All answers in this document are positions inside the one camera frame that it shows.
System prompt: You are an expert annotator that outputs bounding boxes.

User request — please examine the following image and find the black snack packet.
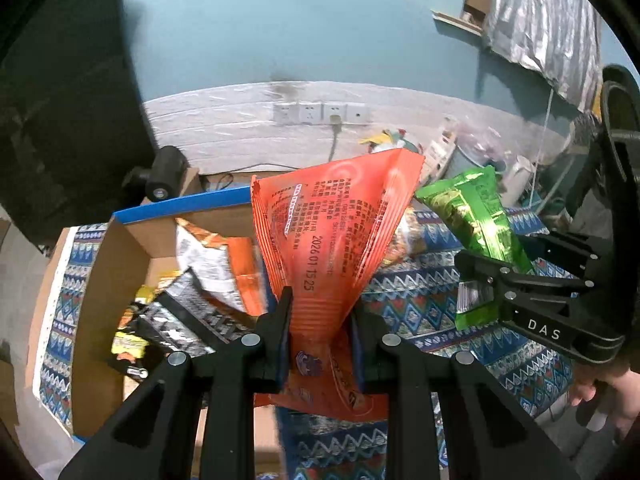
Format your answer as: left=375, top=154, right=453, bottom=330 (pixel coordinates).
left=137, top=269, right=257, bottom=357

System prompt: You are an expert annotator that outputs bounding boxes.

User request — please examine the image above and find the grey plug with cable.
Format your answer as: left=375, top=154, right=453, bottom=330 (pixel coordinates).
left=327, top=114, right=344, bottom=163

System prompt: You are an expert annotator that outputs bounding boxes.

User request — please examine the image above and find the silver foil curtain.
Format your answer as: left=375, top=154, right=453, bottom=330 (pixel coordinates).
left=485, top=0, right=606, bottom=113

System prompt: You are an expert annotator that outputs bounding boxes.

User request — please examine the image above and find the brown cardboard box blue rim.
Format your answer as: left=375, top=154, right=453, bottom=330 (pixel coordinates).
left=70, top=187, right=281, bottom=480

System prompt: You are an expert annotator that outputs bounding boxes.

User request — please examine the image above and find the orange-red snack bag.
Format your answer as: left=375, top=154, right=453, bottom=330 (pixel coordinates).
left=250, top=149, right=426, bottom=423

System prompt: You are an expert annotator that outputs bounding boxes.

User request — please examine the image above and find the blue patterned tablecloth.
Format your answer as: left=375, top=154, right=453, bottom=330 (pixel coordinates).
left=32, top=205, right=588, bottom=480

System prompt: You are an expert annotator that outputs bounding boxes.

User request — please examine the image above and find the white cord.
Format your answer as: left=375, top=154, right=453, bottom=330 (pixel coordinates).
left=530, top=87, right=556, bottom=201

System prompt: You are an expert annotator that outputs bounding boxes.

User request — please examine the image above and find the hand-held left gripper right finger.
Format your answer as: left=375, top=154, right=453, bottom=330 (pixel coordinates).
left=349, top=307, right=581, bottom=480

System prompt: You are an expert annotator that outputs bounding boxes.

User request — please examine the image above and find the beige snack packet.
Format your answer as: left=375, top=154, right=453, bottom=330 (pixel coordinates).
left=385, top=207, right=432, bottom=267

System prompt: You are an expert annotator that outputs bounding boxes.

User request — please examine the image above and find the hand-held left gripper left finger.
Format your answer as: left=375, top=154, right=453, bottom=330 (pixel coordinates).
left=59, top=286, right=295, bottom=480

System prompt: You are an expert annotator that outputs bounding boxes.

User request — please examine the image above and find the long yellow snack packet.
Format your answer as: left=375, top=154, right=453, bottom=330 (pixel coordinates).
left=111, top=305, right=153, bottom=376

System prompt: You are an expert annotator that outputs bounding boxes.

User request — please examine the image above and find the white kettle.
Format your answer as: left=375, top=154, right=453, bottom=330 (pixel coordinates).
left=500, top=155, right=538, bottom=206

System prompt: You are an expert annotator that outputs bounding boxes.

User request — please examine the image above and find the white carton red print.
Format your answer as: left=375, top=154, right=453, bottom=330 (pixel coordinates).
left=422, top=117, right=458, bottom=186

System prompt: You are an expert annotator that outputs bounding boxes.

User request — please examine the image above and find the pale green bucket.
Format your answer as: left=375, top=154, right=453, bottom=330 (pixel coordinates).
left=450, top=144, right=507, bottom=181

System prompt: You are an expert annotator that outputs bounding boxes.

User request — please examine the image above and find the green snack bag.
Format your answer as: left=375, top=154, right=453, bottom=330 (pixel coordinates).
left=415, top=165, right=533, bottom=332

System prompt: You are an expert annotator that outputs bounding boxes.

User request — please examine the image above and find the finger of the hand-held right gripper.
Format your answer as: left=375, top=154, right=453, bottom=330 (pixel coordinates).
left=454, top=251, right=596, bottom=311
left=520, top=232, right=601, bottom=273

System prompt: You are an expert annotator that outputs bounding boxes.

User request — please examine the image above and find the cardboard sheet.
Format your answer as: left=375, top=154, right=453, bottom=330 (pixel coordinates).
left=0, top=345, right=21, bottom=436

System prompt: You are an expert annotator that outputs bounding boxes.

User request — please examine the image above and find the orange chip bag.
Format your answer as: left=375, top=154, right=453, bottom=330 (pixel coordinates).
left=175, top=219, right=262, bottom=313

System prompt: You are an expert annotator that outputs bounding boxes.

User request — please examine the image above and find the black cylindrical device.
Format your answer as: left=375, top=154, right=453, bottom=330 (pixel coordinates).
left=124, top=146, right=191, bottom=203

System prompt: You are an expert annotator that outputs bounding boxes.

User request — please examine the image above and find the wooden plank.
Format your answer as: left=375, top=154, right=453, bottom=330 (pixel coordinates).
left=431, top=7, right=486, bottom=38

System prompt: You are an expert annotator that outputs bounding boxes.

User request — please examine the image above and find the black cable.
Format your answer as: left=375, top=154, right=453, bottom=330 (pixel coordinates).
left=200, top=161, right=301, bottom=192

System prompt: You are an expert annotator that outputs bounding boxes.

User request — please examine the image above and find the person's right hand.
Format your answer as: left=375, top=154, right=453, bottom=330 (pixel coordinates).
left=570, top=367, right=640, bottom=443

